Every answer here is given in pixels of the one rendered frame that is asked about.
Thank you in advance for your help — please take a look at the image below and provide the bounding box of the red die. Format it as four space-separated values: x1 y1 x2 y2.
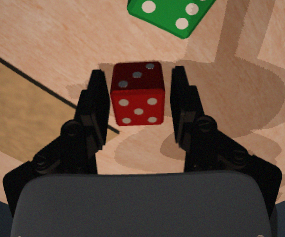
110 61 165 126

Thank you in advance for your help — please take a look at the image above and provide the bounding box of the green die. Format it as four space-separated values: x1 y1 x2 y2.
127 0 216 39

